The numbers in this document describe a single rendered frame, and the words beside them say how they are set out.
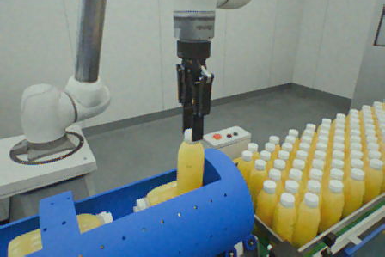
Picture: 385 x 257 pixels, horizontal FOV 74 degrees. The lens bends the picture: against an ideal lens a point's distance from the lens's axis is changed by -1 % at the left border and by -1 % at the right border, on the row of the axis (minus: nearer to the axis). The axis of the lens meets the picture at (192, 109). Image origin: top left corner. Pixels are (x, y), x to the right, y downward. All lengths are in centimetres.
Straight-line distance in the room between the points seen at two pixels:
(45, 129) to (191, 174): 70
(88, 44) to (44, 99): 28
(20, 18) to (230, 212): 301
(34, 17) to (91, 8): 227
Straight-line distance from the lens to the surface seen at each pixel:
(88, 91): 120
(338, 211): 99
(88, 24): 110
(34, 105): 116
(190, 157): 64
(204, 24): 54
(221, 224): 68
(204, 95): 56
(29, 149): 126
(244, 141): 116
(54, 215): 62
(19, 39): 334
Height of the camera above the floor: 162
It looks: 22 degrees down
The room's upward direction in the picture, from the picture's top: straight up
